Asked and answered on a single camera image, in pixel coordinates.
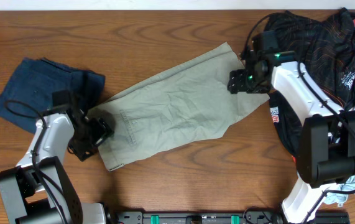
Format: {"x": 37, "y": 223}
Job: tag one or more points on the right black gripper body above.
{"x": 248, "y": 81}

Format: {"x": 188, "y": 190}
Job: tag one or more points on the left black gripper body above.
{"x": 91, "y": 133}

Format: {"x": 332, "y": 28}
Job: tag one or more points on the khaki cargo shorts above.
{"x": 186, "y": 103}

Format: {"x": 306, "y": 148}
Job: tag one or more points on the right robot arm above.
{"x": 325, "y": 157}

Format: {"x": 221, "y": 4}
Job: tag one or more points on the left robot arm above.
{"x": 38, "y": 189}

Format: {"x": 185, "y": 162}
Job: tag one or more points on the folded navy blue shorts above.
{"x": 34, "y": 81}

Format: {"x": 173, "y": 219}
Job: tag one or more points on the black patterned shirt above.
{"x": 327, "y": 49}

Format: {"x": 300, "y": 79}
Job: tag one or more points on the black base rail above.
{"x": 248, "y": 217}

